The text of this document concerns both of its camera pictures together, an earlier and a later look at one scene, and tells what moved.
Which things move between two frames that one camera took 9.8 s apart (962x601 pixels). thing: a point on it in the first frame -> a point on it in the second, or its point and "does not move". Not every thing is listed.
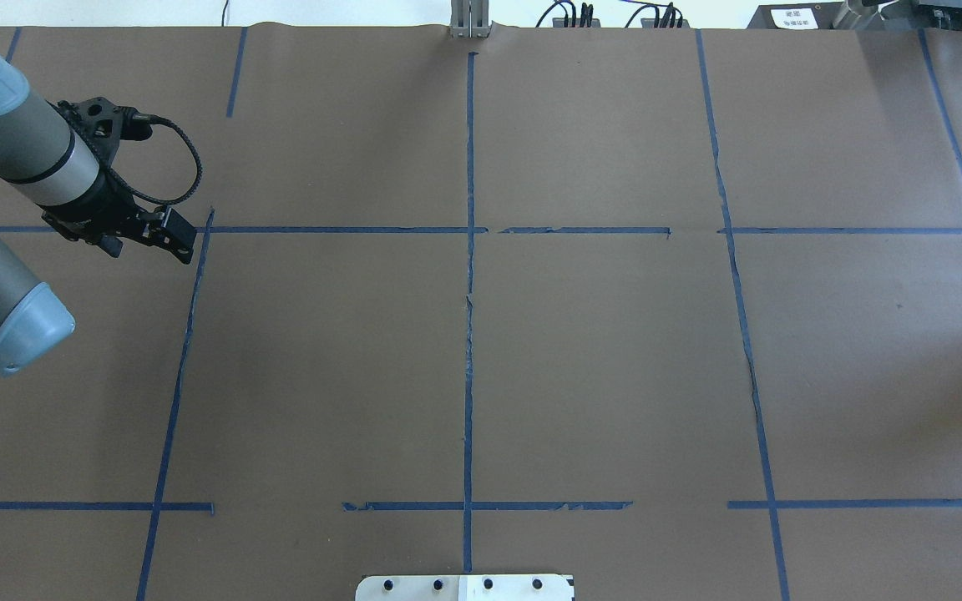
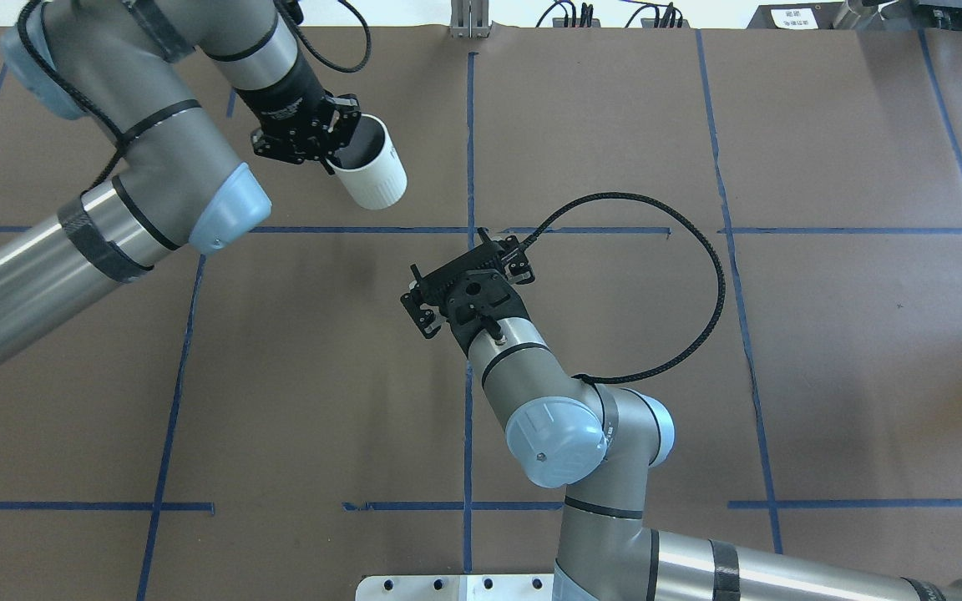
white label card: x=794 y=18 does not move
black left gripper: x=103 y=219 -> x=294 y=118
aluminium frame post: x=470 y=18 does not move
